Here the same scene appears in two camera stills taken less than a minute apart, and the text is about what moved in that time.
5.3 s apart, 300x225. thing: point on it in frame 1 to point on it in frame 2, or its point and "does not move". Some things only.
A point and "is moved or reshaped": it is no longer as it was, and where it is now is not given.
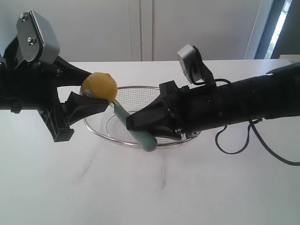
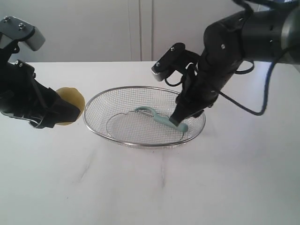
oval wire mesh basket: x=107 y=125 does not move
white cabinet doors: x=132 y=30 does not move
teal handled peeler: x=147 y=141 is moved or reshaped
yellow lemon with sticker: x=100 y=85 is moved or reshaped
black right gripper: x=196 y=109 to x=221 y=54
